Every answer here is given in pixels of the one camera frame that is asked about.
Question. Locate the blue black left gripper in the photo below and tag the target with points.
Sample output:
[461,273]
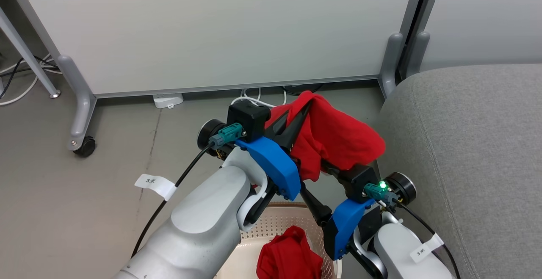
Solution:
[275,164]

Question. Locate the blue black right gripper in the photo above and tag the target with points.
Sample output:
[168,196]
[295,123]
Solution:
[345,224]

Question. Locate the red and white basketball jersey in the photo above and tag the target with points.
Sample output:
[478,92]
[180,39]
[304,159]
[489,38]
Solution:
[338,137]

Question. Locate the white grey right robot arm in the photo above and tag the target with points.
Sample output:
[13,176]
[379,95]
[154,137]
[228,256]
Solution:
[396,249]

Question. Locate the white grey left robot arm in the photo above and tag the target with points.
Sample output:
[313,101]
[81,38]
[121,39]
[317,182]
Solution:
[203,224]

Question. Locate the cream perforated laundry basket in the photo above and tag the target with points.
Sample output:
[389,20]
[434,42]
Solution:
[277,224]

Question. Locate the short grey partition foot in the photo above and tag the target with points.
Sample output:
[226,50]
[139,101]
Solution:
[390,63]
[417,54]

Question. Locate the wide white partition panel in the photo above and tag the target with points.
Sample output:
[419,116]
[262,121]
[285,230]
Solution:
[211,29]

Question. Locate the white power adapter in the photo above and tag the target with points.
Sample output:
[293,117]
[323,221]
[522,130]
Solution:
[168,100]

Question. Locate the grey fabric sofa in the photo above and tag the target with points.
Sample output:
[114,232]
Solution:
[474,156]

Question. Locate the black caster wheel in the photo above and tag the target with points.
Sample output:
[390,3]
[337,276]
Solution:
[86,147]

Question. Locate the grey partition foot with caster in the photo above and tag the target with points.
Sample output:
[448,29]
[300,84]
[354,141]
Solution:
[80,101]

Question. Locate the narrow white partition panel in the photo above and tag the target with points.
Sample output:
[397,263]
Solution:
[487,16]

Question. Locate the grey table leg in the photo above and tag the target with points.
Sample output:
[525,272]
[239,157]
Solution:
[29,54]

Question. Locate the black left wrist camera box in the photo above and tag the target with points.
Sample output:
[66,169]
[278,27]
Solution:
[250,118]

